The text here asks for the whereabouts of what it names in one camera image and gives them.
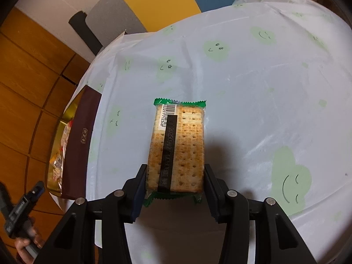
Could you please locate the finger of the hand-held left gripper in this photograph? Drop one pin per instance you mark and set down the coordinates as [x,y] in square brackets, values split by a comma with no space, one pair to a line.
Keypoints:
[37,191]

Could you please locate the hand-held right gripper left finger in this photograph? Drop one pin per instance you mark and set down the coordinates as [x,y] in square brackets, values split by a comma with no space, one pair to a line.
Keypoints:
[137,198]

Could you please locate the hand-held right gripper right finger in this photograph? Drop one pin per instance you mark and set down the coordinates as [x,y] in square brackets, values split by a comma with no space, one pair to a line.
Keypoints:
[214,198]

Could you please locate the small yellow snack packet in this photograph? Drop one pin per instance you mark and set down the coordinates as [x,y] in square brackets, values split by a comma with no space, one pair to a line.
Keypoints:
[56,161]

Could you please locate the green-ended cracker packet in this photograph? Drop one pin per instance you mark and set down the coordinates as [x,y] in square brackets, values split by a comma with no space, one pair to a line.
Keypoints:
[187,143]

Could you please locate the gold tin box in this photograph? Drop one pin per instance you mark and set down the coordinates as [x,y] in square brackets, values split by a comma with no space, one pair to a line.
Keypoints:
[79,143]

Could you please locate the person's left hand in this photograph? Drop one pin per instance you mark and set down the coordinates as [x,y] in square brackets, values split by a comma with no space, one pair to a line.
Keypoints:
[23,250]

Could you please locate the plastic tablecloth with green smileys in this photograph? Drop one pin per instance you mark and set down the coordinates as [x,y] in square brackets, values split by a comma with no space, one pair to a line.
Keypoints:
[247,88]

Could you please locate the wooden wardrobe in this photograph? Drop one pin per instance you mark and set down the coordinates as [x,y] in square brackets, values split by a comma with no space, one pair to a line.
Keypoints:
[27,74]

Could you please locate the black foam roll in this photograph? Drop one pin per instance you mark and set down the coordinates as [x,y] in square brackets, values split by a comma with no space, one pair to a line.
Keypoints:
[82,27]

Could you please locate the grey yellow blue chair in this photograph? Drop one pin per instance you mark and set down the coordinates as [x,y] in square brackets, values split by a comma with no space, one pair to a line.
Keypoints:
[154,5]

